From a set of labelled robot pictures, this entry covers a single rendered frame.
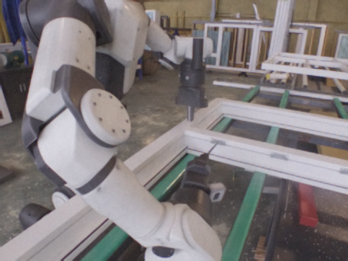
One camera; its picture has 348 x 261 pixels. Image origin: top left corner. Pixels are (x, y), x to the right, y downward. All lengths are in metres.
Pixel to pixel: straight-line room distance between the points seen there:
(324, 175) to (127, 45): 0.63
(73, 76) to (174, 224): 0.24
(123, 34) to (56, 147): 0.37
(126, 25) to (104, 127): 0.37
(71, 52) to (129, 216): 0.24
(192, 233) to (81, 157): 0.19
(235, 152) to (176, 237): 0.47
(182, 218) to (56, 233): 0.23
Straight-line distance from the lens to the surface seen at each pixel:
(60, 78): 0.32
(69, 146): 0.30
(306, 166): 0.76
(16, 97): 4.16
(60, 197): 1.04
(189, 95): 0.84
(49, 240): 0.47
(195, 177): 0.52
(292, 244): 0.96
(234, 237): 0.54
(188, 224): 0.36
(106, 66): 0.64
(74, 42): 0.39
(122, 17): 0.61
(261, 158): 0.76
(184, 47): 0.80
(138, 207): 0.33
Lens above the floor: 1.25
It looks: 23 degrees down
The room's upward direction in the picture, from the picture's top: 1 degrees clockwise
